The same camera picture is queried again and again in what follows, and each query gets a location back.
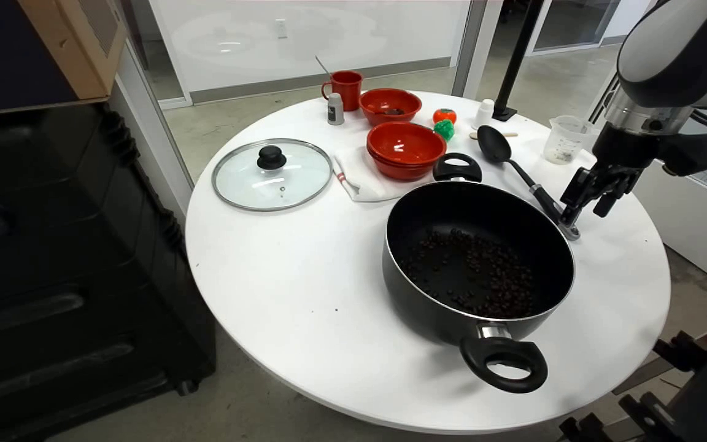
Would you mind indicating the red plastic bowl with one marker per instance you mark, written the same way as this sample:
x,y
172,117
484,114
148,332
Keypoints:
x,y
391,106
405,150

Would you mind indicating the green toy vegetable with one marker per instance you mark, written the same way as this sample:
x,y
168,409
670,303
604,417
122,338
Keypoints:
x,y
446,132

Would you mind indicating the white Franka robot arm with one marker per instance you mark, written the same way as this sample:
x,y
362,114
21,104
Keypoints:
x,y
680,57

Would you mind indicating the orange toy tomato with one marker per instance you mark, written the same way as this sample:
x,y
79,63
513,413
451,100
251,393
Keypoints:
x,y
446,117

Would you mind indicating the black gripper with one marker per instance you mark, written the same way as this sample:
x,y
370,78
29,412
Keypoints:
x,y
628,149

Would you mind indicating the clear plastic measuring cup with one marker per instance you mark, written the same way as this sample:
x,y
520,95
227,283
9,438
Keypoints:
x,y
565,139

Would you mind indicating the black cabinet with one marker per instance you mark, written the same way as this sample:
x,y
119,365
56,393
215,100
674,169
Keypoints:
x,y
60,287

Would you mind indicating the small white plastic bottle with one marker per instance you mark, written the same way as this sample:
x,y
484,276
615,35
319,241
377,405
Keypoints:
x,y
484,114

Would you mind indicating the black cooking pot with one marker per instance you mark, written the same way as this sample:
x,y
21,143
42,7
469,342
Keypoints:
x,y
418,303

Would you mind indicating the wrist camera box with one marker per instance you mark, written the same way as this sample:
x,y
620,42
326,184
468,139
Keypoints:
x,y
701,150

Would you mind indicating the glass pot lid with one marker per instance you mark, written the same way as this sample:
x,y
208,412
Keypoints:
x,y
246,186

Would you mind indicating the black cooking spoon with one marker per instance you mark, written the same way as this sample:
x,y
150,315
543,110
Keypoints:
x,y
526,176

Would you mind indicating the small grey shaker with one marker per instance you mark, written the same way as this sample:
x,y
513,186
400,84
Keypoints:
x,y
334,110

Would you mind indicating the white cloth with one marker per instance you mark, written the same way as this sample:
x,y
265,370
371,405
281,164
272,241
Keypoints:
x,y
370,188

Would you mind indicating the wooden box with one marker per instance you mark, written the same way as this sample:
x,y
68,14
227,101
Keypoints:
x,y
75,40

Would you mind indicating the black clamp orange tip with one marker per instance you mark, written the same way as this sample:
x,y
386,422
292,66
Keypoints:
x,y
689,344
607,422

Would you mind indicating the red cup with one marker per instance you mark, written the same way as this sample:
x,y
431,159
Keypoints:
x,y
348,89

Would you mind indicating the black tripod pole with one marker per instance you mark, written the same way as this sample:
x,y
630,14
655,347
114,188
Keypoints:
x,y
521,57

